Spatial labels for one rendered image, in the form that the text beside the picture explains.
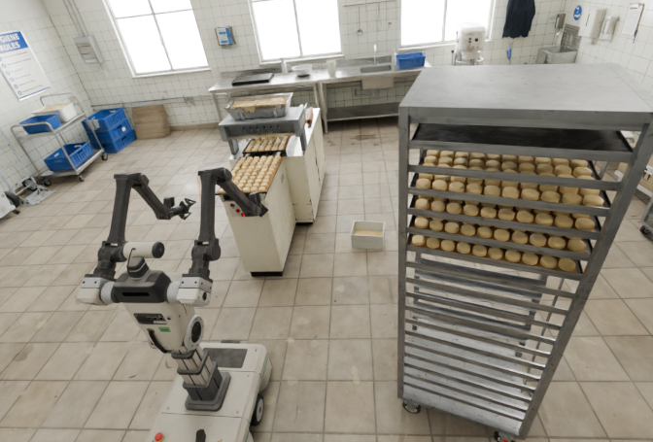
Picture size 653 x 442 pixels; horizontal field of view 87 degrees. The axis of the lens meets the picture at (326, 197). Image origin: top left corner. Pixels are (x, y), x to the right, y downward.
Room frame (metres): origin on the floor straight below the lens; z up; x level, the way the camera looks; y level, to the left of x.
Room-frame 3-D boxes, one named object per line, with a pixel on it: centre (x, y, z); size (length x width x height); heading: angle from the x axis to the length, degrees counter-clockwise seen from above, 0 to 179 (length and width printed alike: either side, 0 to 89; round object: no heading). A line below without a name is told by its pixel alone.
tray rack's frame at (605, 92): (1.09, -0.65, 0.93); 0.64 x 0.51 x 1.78; 64
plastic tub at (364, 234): (2.52, -0.34, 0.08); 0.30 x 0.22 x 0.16; 73
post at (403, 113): (1.02, -0.27, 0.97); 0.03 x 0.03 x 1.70; 64
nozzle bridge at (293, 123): (3.05, 0.48, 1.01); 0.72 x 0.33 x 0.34; 80
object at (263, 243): (2.55, 0.56, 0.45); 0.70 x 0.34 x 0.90; 170
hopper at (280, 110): (3.05, 0.48, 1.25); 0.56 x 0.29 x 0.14; 80
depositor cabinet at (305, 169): (3.52, 0.40, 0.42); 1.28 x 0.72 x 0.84; 170
